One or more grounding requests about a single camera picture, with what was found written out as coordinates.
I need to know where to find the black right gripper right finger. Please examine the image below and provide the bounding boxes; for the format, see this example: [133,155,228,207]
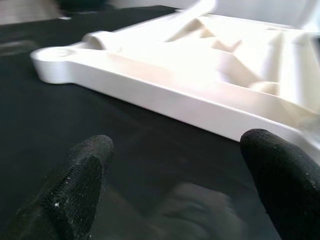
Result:
[239,128,320,240]

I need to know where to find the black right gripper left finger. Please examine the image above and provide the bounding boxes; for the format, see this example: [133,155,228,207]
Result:
[0,134,115,240]

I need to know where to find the white plastic children table top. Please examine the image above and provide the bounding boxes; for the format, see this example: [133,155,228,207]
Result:
[29,0,320,161]

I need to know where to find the black tablecloth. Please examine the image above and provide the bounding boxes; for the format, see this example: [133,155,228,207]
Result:
[0,4,281,240]

